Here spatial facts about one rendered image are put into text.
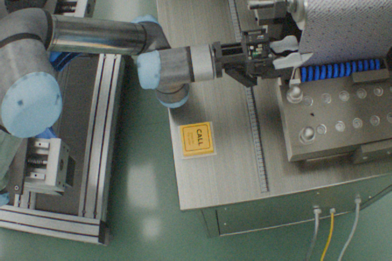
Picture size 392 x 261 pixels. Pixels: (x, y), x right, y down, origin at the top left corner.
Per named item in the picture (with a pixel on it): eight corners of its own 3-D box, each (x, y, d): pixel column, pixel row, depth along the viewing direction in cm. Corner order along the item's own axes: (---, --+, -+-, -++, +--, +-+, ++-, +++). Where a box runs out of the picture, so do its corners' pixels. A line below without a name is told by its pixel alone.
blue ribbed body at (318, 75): (297, 71, 118) (298, 65, 114) (379, 61, 117) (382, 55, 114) (300, 85, 116) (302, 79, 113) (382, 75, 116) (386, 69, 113)
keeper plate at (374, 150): (350, 156, 120) (360, 144, 110) (385, 149, 120) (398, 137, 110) (352, 166, 120) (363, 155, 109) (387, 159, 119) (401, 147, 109)
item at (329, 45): (294, 65, 116) (303, 27, 99) (384, 55, 116) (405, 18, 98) (294, 67, 116) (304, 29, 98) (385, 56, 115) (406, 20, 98)
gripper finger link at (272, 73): (295, 73, 107) (254, 77, 108) (294, 76, 109) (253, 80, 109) (290, 53, 109) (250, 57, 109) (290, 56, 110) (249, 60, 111)
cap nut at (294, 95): (284, 89, 114) (286, 81, 110) (300, 87, 114) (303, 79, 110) (287, 104, 113) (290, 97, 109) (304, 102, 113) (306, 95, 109)
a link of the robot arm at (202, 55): (196, 87, 111) (191, 52, 113) (218, 84, 111) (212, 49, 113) (193, 73, 104) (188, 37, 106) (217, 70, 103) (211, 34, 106)
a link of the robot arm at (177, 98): (176, 61, 126) (171, 41, 115) (196, 101, 122) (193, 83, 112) (146, 75, 125) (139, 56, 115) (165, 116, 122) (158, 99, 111)
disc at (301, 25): (303, 45, 99) (285, -7, 107) (305, 45, 99) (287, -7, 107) (307, -8, 87) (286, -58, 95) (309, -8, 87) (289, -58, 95)
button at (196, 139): (180, 128, 126) (179, 125, 124) (209, 124, 126) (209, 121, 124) (184, 157, 124) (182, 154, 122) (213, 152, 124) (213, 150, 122)
